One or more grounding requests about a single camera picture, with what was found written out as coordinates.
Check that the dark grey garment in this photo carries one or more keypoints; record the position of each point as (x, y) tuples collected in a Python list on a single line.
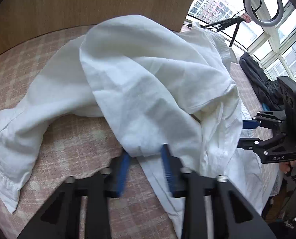
[(257, 77)]

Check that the person's right hand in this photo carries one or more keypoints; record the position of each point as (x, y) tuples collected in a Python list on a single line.
[(285, 168)]

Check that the pink plaid cloth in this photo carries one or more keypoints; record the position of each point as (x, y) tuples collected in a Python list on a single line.
[(70, 139)]

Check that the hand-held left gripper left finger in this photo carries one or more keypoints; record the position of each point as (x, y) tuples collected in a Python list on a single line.
[(124, 171)]

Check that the light wooden board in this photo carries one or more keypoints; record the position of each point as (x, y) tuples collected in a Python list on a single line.
[(88, 5)]

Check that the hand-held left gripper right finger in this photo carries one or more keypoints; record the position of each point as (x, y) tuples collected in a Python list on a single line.
[(166, 169)]

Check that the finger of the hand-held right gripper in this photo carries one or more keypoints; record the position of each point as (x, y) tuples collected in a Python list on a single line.
[(249, 125), (252, 143)]

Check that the white shirt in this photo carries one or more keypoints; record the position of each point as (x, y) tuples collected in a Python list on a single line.
[(143, 79)]

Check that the black tripod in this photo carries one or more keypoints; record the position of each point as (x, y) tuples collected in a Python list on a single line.
[(225, 23)]

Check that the red tag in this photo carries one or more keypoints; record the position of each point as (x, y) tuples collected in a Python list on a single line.
[(246, 18)]

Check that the blue cloth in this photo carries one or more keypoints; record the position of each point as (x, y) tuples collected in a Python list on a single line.
[(266, 106)]

